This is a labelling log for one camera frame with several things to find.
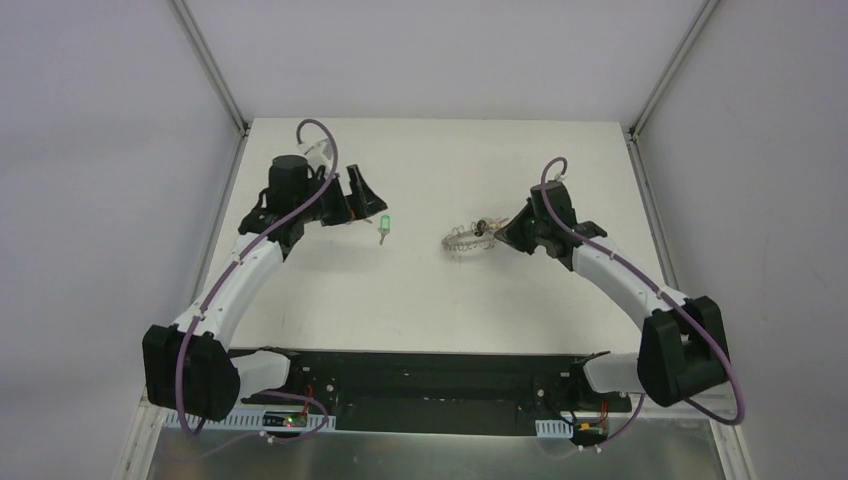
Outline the large metal disc keyring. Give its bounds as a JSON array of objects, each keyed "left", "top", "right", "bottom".
[{"left": 440, "top": 217, "right": 509, "bottom": 258}]

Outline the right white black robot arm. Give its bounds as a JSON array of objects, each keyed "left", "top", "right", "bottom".
[{"left": 494, "top": 181, "right": 730, "bottom": 410}]

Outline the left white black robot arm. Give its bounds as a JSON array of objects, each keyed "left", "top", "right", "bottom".
[{"left": 142, "top": 155, "right": 388, "bottom": 421}]

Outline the green tagged key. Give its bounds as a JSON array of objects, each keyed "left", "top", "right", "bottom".
[{"left": 378, "top": 215, "right": 391, "bottom": 246}]

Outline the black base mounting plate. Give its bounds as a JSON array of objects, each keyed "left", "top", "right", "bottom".
[{"left": 279, "top": 350, "right": 631, "bottom": 437}]

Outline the right controller circuit board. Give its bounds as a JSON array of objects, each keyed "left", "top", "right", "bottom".
[{"left": 571, "top": 422, "right": 608, "bottom": 447}]

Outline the controller circuit board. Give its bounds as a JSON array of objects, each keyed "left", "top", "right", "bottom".
[
  {"left": 262, "top": 411, "right": 309, "bottom": 429},
  {"left": 571, "top": 422, "right": 608, "bottom": 447}
]

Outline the left controller circuit board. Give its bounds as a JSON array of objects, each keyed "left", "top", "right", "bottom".
[{"left": 262, "top": 411, "right": 309, "bottom": 429}]

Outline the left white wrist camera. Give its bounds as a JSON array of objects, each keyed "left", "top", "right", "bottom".
[{"left": 299, "top": 138, "right": 334, "bottom": 172}]

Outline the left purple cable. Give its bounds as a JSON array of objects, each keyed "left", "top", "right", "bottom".
[{"left": 175, "top": 119, "right": 340, "bottom": 439}]

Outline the purple cable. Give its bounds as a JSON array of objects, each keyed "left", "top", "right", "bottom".
[
  {"left": 175, "top": 119, "right": 340, "bottom": 439},
  {"left": 539, "top": 156, "right": 747, "bottom": 452}
]

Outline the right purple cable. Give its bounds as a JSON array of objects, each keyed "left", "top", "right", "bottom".
[{"left": 539, "top": 156, "right": 747, "bottom": 452}]

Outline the right aluminium frame post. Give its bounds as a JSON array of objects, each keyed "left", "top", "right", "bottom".
[{"left": 628, "top": 0, "right": 722, "bottom": 141}]

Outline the aluminium frame post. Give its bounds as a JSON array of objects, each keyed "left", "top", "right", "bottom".
[
  {"left": 628, "top": 0, "right": 722, "bottom": 141},
  {"left": 169, "top": 0, "right": 250, "bottom": 137}
]

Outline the right white slotted cable duct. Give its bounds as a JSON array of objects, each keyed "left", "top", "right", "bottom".
[{"left": 535, "top": 420, "right": 574, "bottom": 439}]

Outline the left aluminium frame post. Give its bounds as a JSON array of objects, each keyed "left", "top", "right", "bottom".
[{"left": 169, "top": 0, "right": 250, "bottom": 137}]

